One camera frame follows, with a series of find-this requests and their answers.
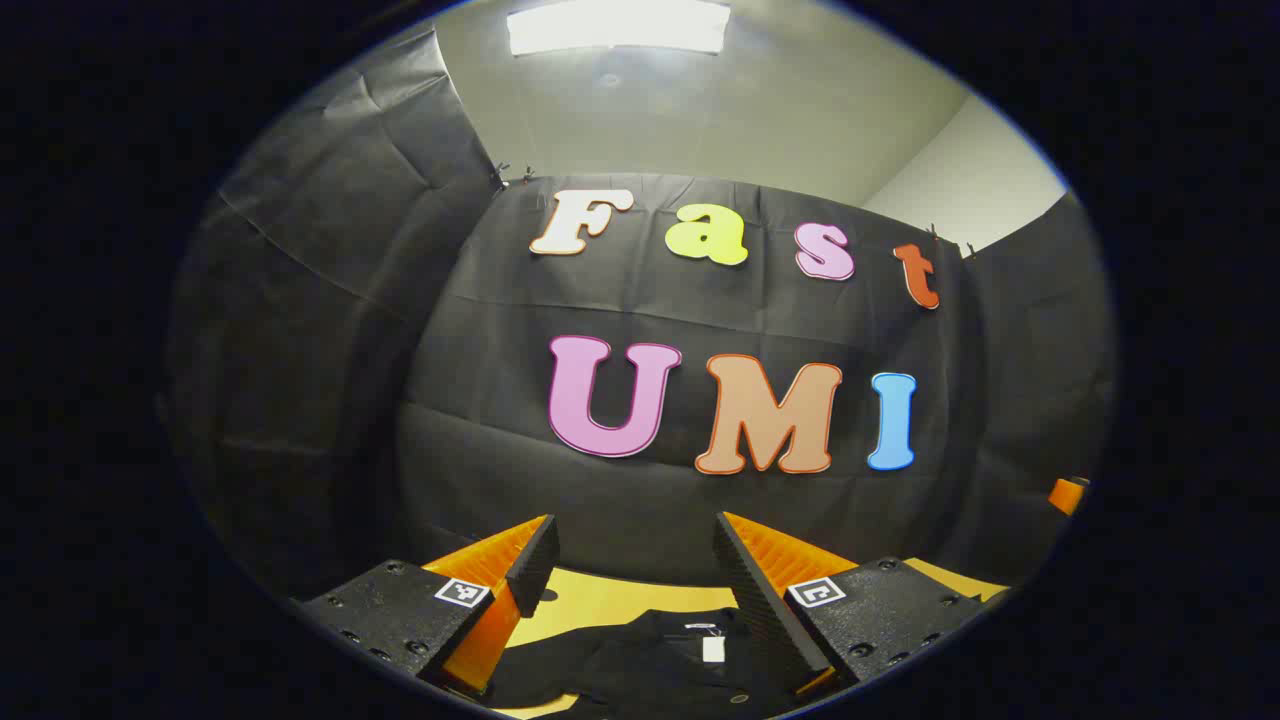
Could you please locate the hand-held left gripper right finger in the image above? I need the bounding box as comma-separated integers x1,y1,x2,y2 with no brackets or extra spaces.
713,512,986,698

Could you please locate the black garment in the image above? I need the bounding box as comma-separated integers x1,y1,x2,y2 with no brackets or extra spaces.
485,607,801,719

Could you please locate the ceiling light panel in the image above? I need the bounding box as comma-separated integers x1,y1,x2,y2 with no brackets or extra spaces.
507,0,731,56

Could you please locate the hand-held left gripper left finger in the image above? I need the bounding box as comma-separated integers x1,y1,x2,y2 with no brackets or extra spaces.
300,514,561,701

